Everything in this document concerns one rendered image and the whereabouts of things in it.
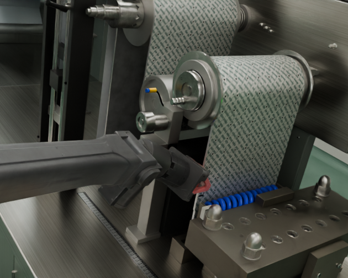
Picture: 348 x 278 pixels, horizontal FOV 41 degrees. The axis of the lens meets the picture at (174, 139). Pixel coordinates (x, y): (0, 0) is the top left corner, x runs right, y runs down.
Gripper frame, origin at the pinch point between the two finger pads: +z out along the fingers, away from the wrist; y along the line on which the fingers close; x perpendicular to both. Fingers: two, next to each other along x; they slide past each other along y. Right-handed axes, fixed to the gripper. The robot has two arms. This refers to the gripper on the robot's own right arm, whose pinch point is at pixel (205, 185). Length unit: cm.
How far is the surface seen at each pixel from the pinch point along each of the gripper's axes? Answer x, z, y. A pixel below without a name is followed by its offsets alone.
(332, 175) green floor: 31, 266, -112
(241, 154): 9.0, 3.7, 0.3
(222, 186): 1.5, 4.6, 0.2
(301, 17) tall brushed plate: 42.4, 10.7, -12.2
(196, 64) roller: 18.4, -14.2, -6.2
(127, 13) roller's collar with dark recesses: 20.6, -18.7, -27.9
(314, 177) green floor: 22, 250, -115
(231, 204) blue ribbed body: -0.6, 5.8, 3.6
